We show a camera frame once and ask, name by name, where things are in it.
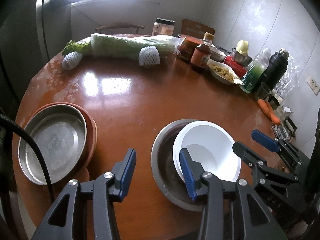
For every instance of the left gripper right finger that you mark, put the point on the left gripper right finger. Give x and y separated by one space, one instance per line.
232 210

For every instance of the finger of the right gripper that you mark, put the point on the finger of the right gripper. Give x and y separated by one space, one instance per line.
287 152
259 167

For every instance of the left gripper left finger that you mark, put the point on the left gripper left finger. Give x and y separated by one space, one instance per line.
66 218

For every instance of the white bowl red pattern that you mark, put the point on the white bowl red pattern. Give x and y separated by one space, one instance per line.
211 146

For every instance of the steel mixing bowl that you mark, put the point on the steel mixing bowl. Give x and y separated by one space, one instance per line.
163 168

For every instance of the red-brown plastic plate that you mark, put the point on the red-brown plastic plate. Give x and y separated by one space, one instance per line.
91 138

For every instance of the round metal pan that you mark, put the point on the round metal pan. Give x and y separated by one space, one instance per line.
60 133

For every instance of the orange carrot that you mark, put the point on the orange carrot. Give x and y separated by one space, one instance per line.
263 106
272 115

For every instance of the small dark glass cup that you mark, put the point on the small dark glass cup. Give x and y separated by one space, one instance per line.
263 92

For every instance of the green liquid plastic bottle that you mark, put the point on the green liquid plastic bottle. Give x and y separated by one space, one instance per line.
256 68

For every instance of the black thermos flask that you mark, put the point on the black thermos flask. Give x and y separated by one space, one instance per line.
277 67

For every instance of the red box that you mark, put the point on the red box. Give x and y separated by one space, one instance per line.
239 70

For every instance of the white dish with food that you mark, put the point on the white dish with food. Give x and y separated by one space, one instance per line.
223 73

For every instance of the small steel bowl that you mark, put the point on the small steel bowl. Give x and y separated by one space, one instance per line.
240 59

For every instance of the yellow cup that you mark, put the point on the yellow cup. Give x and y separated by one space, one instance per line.
242 47

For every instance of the brown sauce bottle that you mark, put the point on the brown sauce bottle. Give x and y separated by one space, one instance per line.
202 53

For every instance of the red chili sauce jar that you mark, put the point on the red chili sauce jar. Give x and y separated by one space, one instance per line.
187 47

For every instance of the left foam-netted fruit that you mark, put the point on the left foam-netted fruit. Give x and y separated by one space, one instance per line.
71 60

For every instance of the foam-netted fruit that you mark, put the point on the foam-netted fruit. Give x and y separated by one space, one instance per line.
149 56
71 60

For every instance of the right foam-netted fruit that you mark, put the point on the right foam-netted fruit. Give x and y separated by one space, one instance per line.
149 56

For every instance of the green leafy lettuce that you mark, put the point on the green leafy lettuce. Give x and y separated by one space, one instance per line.
83 47

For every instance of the wrapped napa cabbage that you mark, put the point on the wrapped napa cabbage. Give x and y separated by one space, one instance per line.
130 47

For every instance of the curved wooden armchair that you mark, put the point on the curved wooden armchair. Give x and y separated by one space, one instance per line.
119 25

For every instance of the clear jar black lid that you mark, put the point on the clear jar black lid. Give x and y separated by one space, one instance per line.
163 26

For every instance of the dark refrigerator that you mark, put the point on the dark refrigerator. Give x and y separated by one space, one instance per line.
32 32

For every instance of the wall power socket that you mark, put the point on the wall power socket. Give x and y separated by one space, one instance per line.
313 85

